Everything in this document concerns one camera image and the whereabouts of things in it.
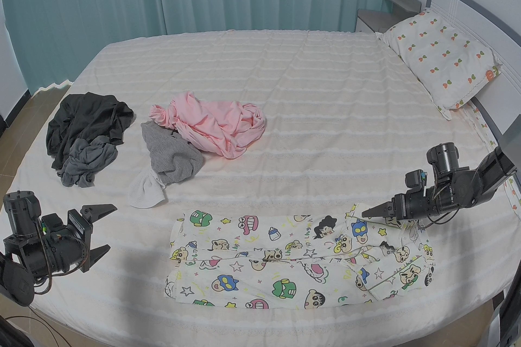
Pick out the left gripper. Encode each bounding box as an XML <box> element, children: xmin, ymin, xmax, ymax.
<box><xmin>39</xmin><ymin>204</ymin><xmax>118</xmax><ymax>274</ymax></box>

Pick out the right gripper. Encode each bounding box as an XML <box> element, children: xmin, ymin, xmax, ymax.
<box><xmin>392</xmin><ymin>191</ymin><xmax>440</xmax><ymax>221</ymax></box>

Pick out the white printed pyjama top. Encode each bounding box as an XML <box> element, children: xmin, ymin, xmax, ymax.
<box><xmin>165</xmin><ymin>202</ymin><xmax>435</xmax><ymax>309</ymax></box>

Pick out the small white garment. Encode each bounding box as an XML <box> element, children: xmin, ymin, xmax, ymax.
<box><xmin>129</xmin><ymin>170</ymin><xmax>167</xmax><ymax>209</ymax></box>

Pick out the dark grey garment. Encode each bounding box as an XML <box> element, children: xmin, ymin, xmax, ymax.
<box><xmin>57</xmin><ymin>136</ymin><xmax>119</xmax><ymax>188</ymax></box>

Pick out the grey knit garment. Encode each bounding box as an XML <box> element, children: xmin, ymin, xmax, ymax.
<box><xmin>141</xmin><ymin>121</ymin><xmax>204</xmax><ymax>183</ymax></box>

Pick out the black garment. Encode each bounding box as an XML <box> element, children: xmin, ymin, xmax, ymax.
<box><xmin>46</xmin><ymin>92</ymin><xmax>135</xmax><ymax>171</ymax></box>

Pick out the white printed pillow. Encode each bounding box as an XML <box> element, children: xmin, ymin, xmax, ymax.
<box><xmin>376</xmin><ymin>8</ymin><xmax>503</xmax><ymax>121</ymax></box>

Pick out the pink garment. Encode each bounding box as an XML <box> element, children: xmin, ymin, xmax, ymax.
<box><xmin>149</xmin><ymin>91</ymin><xmax>266</xmax><ymax>159</ymax></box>

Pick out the bed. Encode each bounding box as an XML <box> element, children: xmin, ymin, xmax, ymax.
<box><xmin>10</xmin><ymin>0</ymin><xmax>521</xmax><ymax>342</ymax></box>

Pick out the grey bedside table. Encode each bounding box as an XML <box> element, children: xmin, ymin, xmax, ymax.
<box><xmin>355</xmin><ymin>0</ymin><xmax>422</xmax><ymax>33</ymax></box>

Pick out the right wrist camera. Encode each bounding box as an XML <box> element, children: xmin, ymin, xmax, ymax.
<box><xmin>405</xmin><ymin>171</ymin><xmax>429</xmax><ymax>190</ymax></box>

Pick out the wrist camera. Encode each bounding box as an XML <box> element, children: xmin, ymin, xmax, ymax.
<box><xmin>405</xmin><ymin>171</ymin><xmax>429</xmax><ymax>190</ymax></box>
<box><xmin>41</xmin><ymin>214</ymin><xmax>68</xmax><ymax>235</ymax></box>

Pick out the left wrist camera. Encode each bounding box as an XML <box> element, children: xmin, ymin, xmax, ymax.
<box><xmin>41</xmin><ymin>214</ymin><xmax>68</xmax><ymax>235</ymax></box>

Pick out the black cable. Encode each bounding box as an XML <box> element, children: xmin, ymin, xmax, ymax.
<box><xmin>0</xmin><ymin>307</ymin><xmax>62</xmax><ymax>347</ymax></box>

